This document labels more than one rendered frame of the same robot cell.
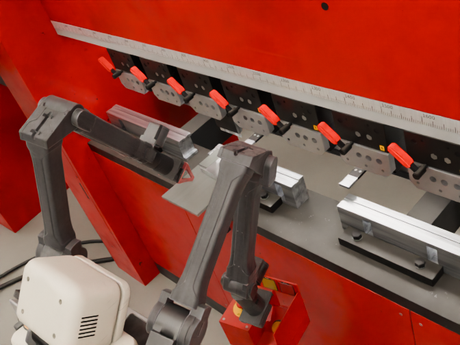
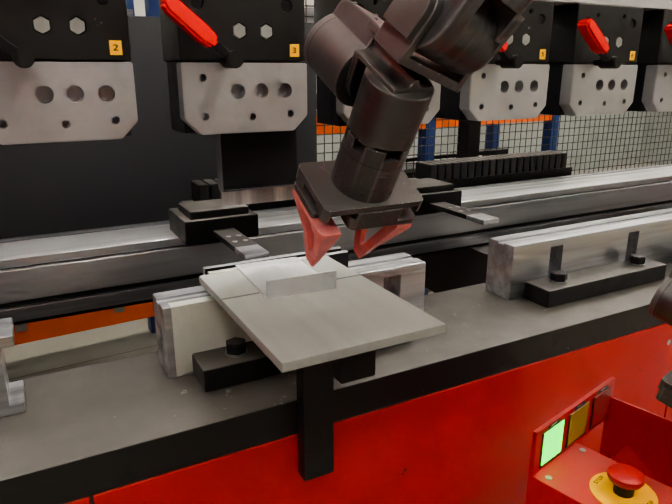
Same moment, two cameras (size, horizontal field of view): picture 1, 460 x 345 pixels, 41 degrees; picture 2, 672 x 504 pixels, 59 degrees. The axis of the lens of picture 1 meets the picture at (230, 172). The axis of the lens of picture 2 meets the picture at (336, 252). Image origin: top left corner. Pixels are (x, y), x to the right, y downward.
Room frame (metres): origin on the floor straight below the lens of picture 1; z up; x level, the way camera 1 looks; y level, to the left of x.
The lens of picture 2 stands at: (1.49, 0.70, 1.25)
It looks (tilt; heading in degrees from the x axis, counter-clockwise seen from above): 17 degrees down; 274
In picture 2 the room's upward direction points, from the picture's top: straight up
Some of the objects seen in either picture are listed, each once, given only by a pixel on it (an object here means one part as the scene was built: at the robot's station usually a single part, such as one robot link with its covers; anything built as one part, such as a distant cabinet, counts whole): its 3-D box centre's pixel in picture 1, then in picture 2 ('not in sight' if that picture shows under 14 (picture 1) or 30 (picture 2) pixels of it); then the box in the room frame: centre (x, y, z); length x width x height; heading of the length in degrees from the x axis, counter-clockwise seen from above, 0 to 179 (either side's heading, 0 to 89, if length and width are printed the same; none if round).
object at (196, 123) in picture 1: (237, 105); not in sight; (2.22, -0.13, 0.81); 0.64 x 0.08 x 0.14; 122
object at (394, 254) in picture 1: (388, 254); (598, 280); (1.10, -0.32, 0.89); 0.30 x 0.05 x 0.03; 32
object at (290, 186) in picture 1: (256, 174); (300, 308); (1.59, -0.08, 0.92); 0.39 x 0.06 x 0.10; 32
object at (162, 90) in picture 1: (169, 75); (50, 57); (1.83, 0.07, 1.26); 0.15 x 0.09 x 0.17; 32
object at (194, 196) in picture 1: (208, 181); (309, 301); (1.56, 0.08, 1.00); 0.26 x 0.18 x 0.01; 122
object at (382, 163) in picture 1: (371, 135); (585, 61); (1.15, -0.35, 1.26); 0.15 x 0.09 x 0.17; 32
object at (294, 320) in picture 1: (262, 315); (628, 492); (1.17, 0.06, 0.75); 0.20 x 0.16 x 0.18; 45
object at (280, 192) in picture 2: (227, 122); (257, 166); (1.64, -0.05, 1.13); 0.10 x 0.02 x 0.10; 32
